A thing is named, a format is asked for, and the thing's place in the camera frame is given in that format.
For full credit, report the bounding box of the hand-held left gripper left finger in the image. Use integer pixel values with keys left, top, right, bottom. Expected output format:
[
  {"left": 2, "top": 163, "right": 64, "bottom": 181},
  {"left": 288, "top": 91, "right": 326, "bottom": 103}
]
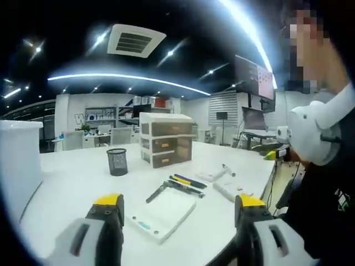
[{"left": 47, "top": 193, "right": 125, "bottom": 266}]

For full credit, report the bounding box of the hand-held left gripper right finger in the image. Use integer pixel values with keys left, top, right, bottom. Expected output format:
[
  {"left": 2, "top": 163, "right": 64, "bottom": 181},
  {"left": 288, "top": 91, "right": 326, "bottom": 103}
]
[{"left": 234, "top": 194, "right": 303, "bottom": 266}]

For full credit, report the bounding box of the white pen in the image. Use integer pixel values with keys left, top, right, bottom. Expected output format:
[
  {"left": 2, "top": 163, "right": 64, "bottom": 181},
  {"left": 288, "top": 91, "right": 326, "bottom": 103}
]
[{"left": 221, "top": 163, "right": 237, "bottom": 178}]

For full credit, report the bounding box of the black and yellow pen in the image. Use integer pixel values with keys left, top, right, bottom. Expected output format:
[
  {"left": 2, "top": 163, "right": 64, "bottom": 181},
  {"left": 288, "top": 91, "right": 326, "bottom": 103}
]
[{"left": 169, "top": 173, "right": 208, "bottom": 190}]

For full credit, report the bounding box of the white desk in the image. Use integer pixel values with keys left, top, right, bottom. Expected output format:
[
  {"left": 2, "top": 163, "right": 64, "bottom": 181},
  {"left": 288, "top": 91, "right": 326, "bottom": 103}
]
[{"left": 16, "top": 140, "right": 281, "bottom": 266}]

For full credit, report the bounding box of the white chest-worn device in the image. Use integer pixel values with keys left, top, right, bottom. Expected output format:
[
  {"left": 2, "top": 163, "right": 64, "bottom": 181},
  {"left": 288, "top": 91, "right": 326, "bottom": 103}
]
[{"left": 287, "top": 83, "right": 355, "bottom": 167}]

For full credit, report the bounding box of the person in black shirt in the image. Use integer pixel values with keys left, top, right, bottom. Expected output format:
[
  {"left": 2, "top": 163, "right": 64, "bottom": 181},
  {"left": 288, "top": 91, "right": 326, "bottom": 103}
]
[{"left": 276, "top": 162, "right": 355, "bottom": 266}]

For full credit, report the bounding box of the black mesh pen holder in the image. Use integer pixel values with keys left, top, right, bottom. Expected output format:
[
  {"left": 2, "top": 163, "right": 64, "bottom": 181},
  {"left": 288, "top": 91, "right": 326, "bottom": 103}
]
[{"left": 106, "top": 147, "right": 129, "bottom": 177}]

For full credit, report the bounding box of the white notebook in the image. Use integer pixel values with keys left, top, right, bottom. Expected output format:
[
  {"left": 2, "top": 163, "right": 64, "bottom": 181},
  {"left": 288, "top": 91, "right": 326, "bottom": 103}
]
[{"left": 124, "top": 188, "right": 197, "bottom": 245}]

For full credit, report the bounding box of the white storage bin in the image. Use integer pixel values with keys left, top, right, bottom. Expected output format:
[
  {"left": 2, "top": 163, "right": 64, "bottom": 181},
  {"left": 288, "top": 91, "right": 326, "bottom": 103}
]
[{"left": 0, "top": 120, "right": 44, "bottom": 213}]

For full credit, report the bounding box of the grey office chair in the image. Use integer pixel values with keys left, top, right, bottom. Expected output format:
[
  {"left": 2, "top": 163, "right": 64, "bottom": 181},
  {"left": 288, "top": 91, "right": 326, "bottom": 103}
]
[{"left": 110, "top": 126, "right": 133, "bottom": 146}]

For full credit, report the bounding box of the white drawer organizer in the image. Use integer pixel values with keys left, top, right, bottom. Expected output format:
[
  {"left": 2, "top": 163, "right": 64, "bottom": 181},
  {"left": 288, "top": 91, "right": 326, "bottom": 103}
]
[{"left": 138, "top": 111, "right": 198, "bottom": 170}]

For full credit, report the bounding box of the long ceiling light strip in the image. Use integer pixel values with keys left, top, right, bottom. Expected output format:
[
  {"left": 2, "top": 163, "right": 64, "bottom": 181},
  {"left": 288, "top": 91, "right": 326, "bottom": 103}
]
[{"left": 47, "top": 73, "right": 211, "bottom": 97}]

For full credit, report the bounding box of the ceiling air vent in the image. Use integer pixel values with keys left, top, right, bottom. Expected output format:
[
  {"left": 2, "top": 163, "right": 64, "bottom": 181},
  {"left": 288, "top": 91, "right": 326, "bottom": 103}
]
[{"left": 106, "top": 24, "right": 168, "bottom": 59}]

